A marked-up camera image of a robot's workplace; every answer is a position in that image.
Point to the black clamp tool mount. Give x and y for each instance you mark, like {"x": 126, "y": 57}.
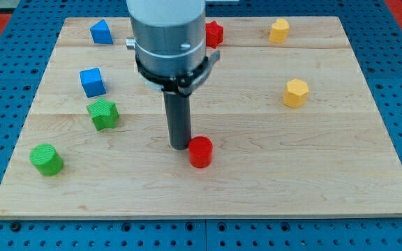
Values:
{"x": 183, "y": 84}

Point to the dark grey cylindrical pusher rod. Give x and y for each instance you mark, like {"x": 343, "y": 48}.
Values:
{"x": 178, "y": 115}

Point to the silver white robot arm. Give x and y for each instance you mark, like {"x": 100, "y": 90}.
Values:
{"x": 169, "y": 40}

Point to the red star block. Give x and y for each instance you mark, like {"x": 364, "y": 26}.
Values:
{"x": 214, "y": 34}

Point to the green star block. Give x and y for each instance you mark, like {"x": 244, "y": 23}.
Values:
{"x": 103, "y": 114}

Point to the red cylinder block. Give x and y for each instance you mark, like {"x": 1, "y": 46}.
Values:
{"x": 200, "y": 152}

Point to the blue cube block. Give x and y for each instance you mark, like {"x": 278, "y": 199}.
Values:
{"x": 92, "y": 82}

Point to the blue triangular prism block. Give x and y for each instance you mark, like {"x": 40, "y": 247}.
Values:
{"x": 100, "y": 33}

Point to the yellow heart block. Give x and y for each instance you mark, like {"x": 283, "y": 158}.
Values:
{"x": 279, "y": 31}

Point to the yellow hexagon block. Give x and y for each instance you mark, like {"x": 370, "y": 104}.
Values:
{"x": 295, "y": 93}

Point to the light wooden board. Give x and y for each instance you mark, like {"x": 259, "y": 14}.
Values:
{"x": 330, "y": 158}

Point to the green cylinder block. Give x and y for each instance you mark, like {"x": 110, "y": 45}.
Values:
{"x": 46, "y": 159}

